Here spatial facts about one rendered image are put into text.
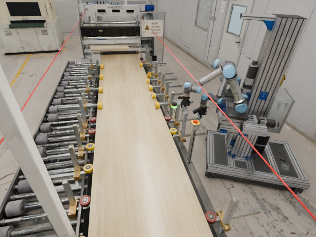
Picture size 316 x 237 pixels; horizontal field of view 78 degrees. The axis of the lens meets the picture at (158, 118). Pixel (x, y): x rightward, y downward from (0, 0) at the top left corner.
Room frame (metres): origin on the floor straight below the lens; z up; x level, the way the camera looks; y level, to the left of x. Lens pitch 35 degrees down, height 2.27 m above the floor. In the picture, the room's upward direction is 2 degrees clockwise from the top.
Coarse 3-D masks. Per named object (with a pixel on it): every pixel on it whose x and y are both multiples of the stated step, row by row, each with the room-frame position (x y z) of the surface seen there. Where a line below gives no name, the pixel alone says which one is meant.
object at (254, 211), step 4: (256, 208) 0.85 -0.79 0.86; (240, 212) 0.82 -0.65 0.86; (244, 212) 0.82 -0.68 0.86; (248, 212) 0.82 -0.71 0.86; (252, 212) 0.82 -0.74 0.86; (256, 212) 0.82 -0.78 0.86; (260, 212) 0.83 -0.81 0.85; (232, 216) 0.78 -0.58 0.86; (236, 216) 0.78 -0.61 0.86; (240, 216) 0.79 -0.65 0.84; (244, 216) 0.80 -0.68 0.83; (216, 220) 0.75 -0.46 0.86; (220, 220) 0.75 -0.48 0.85; (208, 224) 0.73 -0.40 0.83
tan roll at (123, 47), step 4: (124, 44) 4.39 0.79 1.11; (88, 48) 4.20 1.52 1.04; (92, 48) 4.17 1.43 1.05; (96, 48) 4.19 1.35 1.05; (100, 48) 4.21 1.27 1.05; (104, 48) 4.23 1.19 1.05; (108, 48) 4.25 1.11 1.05; (112, 48) 4.27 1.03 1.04; (116, 48) 4.29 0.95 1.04; (120, 48) 4.31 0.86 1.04; (124, 48) 4.33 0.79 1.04
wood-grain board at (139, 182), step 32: (128, 64) 3.74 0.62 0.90; (128, 96) 2.46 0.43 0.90; (96, 128) 1.70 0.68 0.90; (128, 128) 1.73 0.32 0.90; (160, 128) 1.75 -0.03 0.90; (96, 160) 1.24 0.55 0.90; (128, 160) 1.25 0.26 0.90; (160, 160) 1.27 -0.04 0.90; (96, 192) 0.91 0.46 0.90; (128, 192) 0.92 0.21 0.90; (160, 192) 0.93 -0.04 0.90; (192, 192) 0.94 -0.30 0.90; (96, 224) 0.67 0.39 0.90; (128, 224) 0.67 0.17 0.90; (160, 224) 0.68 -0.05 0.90; (192, 224) 0.69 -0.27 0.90
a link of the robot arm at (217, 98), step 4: (224, 80) 2.11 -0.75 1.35; (220, 84) 2.13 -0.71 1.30; (224, 84) 2.09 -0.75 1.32; (220, 88) 2.08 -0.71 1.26; (224, 88) 2.08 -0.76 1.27; (220, 92) 2.06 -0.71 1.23; (216, 96) 2.06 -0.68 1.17; (220, 96) 2.04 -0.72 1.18; (216, 100) 2.03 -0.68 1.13; (220, 100) 2.01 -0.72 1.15
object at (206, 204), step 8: (160, 96) 2.86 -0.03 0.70; (168, 112) 2.39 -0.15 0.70; (176, 144) 1.75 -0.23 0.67; (184, 152) 1.59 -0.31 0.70; (184, 160) 1.47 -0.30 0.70; (192, 168) 1.36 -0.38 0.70; (192, 176) 1.26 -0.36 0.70; (192, 184) 1.20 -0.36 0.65; (200, 184) 1.17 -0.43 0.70; (200, 192) 1.08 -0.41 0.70; (200, 200) 1.02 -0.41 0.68; (208, 200) 1.01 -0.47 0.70; (208, 208) 0.93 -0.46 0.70; (216, 216) 0.86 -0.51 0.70; (216, 224) 0.80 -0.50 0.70; (216, 232) 0.74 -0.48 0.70
